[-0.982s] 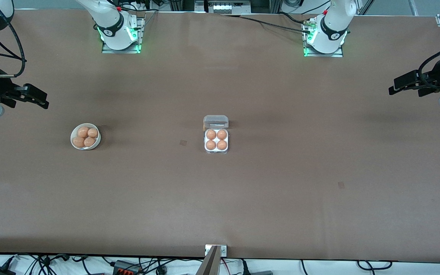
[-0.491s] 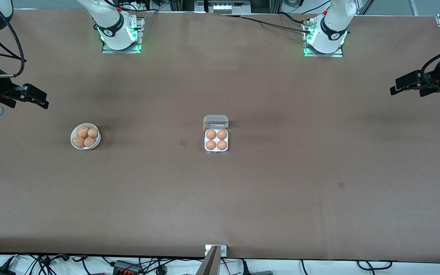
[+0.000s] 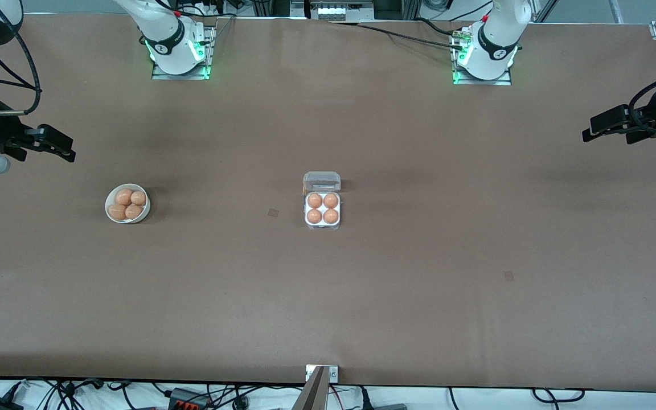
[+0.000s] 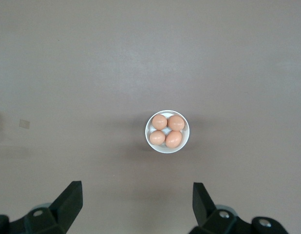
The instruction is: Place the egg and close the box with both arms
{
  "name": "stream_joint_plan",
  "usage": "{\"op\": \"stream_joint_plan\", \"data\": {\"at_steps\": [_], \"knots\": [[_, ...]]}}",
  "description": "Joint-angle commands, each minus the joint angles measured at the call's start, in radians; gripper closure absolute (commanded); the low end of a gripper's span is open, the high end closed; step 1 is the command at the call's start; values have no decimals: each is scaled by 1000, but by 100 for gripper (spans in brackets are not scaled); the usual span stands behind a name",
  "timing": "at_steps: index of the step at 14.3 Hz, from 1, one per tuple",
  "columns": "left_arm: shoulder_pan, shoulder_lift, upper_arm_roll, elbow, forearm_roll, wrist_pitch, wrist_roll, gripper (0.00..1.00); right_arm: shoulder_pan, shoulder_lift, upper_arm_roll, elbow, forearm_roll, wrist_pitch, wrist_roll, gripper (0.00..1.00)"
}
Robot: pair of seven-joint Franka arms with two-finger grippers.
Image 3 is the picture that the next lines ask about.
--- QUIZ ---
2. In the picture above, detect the clear plastic egg box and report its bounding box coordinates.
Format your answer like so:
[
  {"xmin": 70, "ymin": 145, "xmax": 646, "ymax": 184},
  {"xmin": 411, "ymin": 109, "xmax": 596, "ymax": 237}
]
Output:
[{"xmin": 303, "ymin": 171, "xmax": 342, "ymax": 231}]

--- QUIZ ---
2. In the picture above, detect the white round bowl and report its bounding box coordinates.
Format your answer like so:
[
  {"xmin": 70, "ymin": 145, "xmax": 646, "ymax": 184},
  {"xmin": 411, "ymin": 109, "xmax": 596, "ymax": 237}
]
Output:
[{"xmin": 105, "ymin": 183, "xmax": 151, "ymax": 224}]

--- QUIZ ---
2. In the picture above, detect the black and orange power strip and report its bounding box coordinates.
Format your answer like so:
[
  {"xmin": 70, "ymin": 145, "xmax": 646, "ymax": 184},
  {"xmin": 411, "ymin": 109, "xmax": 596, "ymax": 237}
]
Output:
[{"xmin": 167, "ymin": 388, "xmax": 213, "ymax": 410}]

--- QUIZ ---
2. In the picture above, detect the white power strip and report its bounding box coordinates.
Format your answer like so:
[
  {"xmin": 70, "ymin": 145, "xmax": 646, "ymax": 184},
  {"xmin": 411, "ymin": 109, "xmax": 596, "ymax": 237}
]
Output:
[{"xmin": 310, "ymin": 1, "xmax": 358, "ymax": 19}]

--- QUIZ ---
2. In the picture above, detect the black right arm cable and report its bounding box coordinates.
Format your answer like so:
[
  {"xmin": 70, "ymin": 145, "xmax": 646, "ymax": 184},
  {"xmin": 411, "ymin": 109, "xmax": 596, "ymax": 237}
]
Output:
[{"xmin": 0, "ymin": 28, "xmax": 43, "ymax": 117}]

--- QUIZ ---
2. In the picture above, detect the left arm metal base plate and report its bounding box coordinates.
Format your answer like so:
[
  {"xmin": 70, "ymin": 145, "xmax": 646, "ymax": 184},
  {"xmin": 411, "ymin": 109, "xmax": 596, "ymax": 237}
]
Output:
[{"xmin": 452, "ymin": 28, "xmax": 513, "ymax": 87}]

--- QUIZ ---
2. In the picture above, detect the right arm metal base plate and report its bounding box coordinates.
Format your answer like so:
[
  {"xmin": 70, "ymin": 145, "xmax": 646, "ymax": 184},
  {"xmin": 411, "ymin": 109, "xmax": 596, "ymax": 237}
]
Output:
[{"xmin": 151, "ymin": 26, "xmax": 216, "ymax": 80}]

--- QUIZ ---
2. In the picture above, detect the short black table cable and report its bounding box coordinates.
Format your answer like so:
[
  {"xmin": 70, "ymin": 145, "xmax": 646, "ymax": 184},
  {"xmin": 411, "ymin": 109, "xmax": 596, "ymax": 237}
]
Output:
[{"xmin": 415, "ymin": 17, "xmax": 461, "ymax": 37}]

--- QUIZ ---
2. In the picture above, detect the long black table cable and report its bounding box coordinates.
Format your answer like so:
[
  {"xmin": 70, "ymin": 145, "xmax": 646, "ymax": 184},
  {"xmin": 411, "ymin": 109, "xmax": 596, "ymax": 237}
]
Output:
[{"xmin": 328, "ymin": 22, "xmax": 465, "ymax": 52}]

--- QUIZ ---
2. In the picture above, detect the aluminium camera pole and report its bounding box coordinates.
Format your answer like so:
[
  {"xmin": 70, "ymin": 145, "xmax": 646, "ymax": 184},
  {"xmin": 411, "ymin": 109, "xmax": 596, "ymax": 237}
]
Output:
[{"xmin": 291, "ymin": 367, "xmax": 329, "ymax": 410}]

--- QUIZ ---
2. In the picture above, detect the small metal clamp bracket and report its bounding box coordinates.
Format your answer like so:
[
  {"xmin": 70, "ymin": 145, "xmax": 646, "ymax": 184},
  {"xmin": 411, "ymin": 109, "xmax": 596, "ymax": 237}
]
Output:
[{"xmin": 305, "ymin": 364, "xmax": 339, "ymax": 383}]

